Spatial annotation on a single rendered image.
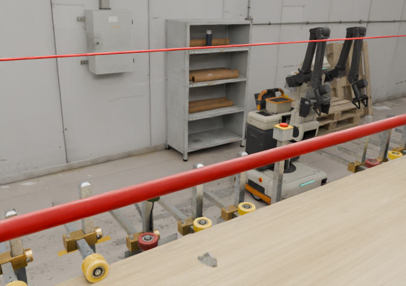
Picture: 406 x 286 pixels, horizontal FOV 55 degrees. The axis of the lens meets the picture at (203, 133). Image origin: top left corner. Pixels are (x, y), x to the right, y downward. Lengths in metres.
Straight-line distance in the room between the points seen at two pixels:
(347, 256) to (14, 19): 3.32
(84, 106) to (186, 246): 2.89
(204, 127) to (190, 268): 3.70
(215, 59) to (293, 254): 3.62
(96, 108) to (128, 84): 0.44
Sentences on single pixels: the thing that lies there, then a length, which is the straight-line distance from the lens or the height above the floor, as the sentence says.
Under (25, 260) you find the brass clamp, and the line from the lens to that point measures 1.53.
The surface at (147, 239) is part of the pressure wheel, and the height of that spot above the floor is 0.91.
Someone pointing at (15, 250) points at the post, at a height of 1.00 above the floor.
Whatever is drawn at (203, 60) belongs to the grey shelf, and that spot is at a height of 1.06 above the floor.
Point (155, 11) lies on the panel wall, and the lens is 4.41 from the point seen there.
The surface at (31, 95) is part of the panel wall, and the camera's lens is 4.08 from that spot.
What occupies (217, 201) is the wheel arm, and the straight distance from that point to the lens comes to 2.00.
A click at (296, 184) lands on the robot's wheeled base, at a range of 3.55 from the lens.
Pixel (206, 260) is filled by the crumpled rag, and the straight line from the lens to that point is 1.49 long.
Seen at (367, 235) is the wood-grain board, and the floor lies 0.90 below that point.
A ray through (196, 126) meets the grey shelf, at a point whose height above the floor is 0.22.
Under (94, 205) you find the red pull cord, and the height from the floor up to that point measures 1.75.
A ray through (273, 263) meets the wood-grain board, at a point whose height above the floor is 0.90.
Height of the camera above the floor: 1.83
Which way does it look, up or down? 20 degrees down
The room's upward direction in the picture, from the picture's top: 2 degrees clockwise
